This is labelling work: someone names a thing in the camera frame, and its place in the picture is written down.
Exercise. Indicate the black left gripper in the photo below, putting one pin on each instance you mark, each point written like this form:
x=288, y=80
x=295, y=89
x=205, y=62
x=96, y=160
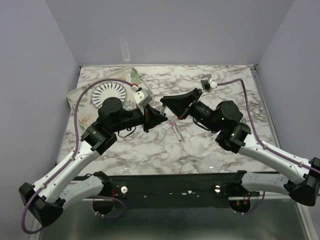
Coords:
x=151, y=117

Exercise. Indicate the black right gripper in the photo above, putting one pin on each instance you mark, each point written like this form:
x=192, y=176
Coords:
x=178, y=105

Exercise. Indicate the white pen with dark tip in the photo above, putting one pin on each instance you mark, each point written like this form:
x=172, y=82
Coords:
x=162, y=112

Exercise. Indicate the white marker with pink tip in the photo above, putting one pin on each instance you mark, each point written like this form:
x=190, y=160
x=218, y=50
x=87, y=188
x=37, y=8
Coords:
x=177, y=133

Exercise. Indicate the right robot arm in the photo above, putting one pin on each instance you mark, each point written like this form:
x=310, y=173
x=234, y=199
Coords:
x=296, y=177

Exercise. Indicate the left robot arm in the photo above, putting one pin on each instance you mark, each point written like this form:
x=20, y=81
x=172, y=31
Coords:
x=47, y=198

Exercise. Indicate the white blue striped plate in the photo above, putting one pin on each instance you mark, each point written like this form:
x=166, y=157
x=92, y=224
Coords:
x=105, y=90

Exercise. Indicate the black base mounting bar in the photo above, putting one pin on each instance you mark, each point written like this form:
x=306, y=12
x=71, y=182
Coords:
x=170, y=191

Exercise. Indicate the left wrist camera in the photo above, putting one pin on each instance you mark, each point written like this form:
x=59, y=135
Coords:
x=142, y=97

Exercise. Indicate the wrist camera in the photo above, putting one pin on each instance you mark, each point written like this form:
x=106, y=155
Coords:
x=142, y=97
x=207, y=82

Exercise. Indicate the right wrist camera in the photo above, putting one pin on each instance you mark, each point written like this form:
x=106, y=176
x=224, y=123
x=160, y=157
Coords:
x=207, y=82

